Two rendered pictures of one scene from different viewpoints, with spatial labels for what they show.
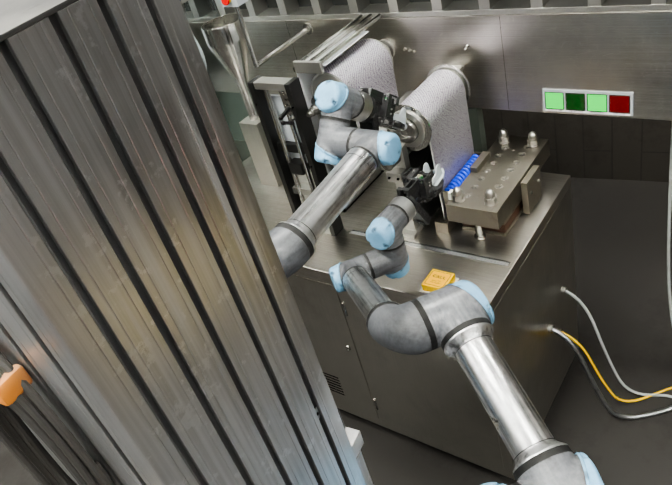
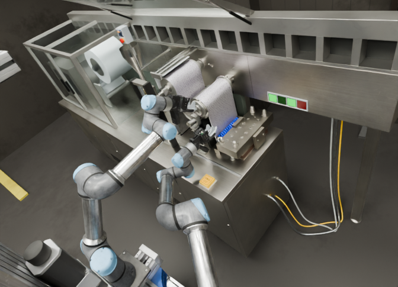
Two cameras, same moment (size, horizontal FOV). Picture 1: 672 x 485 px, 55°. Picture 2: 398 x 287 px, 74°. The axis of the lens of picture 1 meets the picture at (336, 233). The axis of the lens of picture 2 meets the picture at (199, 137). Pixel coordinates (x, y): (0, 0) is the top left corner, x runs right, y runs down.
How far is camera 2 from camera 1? 60 cm
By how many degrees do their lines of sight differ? 11
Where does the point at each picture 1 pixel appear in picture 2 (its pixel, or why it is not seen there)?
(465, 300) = (194, 211)
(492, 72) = (245, 80)
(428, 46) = (218, 64)
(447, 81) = (221, 85)
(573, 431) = (279, 236)
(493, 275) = (231, 181)
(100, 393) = not seen: outside the picture
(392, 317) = (161, 213)
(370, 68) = (187, 76)
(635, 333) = (318, 192)
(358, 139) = (156, 126)
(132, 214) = not seen: outside the picture
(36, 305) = not seen: outside the picture
